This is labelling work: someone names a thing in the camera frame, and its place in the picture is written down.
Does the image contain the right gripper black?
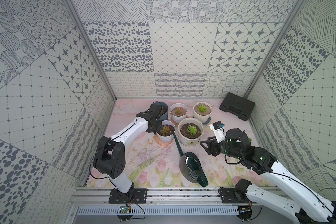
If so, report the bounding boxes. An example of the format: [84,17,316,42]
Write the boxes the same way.
[200,136,243,161]

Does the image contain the white pot yellow-green succulent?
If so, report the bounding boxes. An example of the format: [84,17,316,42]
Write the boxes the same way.
[157,120,175,136]

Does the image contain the small white pot reddish succulent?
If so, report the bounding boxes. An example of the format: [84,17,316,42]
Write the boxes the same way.
[169,103,188,124]

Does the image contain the dark green watering can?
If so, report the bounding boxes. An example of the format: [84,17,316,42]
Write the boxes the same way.
[173,133,209,188]

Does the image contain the large white pot green succulent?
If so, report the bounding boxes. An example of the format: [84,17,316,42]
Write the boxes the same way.
[178,118,204,147]

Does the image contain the white pot brown soil succulent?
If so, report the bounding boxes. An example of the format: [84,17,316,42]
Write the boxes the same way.
[193,102,213,124]

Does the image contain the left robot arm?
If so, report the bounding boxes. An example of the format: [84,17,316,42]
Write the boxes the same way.
[91,102,163,203]

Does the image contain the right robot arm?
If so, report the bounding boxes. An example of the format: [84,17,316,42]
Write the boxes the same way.
[200,128,336,224]

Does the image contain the blue-grey pot red succulent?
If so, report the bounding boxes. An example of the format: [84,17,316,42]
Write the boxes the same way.
[152,101,169,120]

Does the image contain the blue-grey saucer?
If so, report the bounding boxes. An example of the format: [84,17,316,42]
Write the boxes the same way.
[203,116,211,126]

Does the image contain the terracotta saucer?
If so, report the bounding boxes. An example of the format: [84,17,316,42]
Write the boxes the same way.
[155,134,174,146]

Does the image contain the black plastic tool case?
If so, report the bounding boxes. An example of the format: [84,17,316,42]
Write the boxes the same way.
[219,92,255,121]

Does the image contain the small green circuit board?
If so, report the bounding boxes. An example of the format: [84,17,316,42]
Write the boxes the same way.
[117,206,132,221]

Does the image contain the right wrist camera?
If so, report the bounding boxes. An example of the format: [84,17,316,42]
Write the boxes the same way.
[209,121,226,143]

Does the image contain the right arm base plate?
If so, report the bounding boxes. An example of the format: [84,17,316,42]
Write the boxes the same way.
[218,187,255,204]

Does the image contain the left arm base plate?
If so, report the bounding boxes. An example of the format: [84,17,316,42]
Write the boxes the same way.
[109,188,148,204]

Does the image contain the aluminium mounting rail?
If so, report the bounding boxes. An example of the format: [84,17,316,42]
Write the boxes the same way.
[68,186,299,207]

